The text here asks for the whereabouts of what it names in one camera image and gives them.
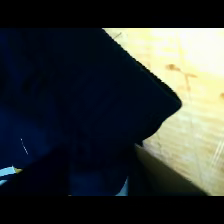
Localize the dark navy garment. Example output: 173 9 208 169
0 27 183 197

